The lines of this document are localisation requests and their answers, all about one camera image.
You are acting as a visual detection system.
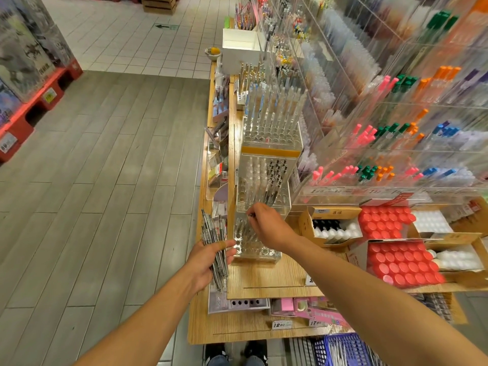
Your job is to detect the person's right hand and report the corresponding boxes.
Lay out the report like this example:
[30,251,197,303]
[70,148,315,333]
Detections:
[246,202,300,252]

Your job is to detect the person's left hand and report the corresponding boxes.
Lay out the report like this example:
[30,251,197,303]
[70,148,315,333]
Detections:
[185,238,239,296]

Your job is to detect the clear pen bundle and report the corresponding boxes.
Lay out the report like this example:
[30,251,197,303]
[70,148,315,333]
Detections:
[200,209,231,293]

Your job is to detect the clear acrylic pen display tower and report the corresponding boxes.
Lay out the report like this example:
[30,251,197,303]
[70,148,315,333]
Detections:
[232,60,306,262]

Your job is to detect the large tiered acrylic pen rack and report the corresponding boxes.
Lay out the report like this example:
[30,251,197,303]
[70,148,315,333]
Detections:
[255,0,488,206]

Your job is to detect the blue shopping basket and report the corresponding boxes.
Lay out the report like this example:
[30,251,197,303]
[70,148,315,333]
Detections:
[311,331,382,366]

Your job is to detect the person's right forearm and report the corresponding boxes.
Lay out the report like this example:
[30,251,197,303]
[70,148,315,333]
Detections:
[286,238,488,366]

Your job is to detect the person's left forearm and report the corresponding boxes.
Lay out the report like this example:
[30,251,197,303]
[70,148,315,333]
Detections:
[72,278,210,366]

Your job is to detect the wooden glue display stand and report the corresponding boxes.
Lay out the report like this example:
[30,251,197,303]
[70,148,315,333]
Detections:
[188,63,488,346]

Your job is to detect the cardboard box of white glue sticks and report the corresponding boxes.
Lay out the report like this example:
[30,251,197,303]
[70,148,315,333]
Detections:
[412,208,454,235]
[427,232,488,275]
[299,207,363,249]

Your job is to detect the person's left shoe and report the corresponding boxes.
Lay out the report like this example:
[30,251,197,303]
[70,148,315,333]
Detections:
[204,343,230,366]

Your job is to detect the person's shoe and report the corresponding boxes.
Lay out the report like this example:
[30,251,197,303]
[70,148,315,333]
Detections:
[242,341,269,366]
[204,343,230,366]

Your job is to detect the person's right shoe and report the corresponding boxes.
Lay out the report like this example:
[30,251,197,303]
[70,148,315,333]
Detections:
[242,341,269,366]

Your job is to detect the white square box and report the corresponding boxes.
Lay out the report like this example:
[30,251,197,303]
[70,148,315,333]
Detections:
[221,28,266,75]

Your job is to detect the small translucent plastic organiser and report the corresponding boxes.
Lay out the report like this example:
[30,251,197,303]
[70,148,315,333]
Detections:
[207,289,270,313]

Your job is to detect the row of hanging stationery packets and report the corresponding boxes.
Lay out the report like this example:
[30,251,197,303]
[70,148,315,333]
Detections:
[203,68,239,226]

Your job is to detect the tray of red-capped glue sticks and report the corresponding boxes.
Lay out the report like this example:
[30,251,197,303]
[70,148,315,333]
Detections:
[358,205,417,239]
[366,238,447,288]

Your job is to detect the blue yellow stationery packets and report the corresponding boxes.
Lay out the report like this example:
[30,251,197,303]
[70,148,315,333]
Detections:
[415,292,459,323]

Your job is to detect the red low goods shelf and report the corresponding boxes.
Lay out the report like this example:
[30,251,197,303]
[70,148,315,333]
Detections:
[0,58,83,163]

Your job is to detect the row of black white boxes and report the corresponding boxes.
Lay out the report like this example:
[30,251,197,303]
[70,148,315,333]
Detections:
[0,0,76,123]

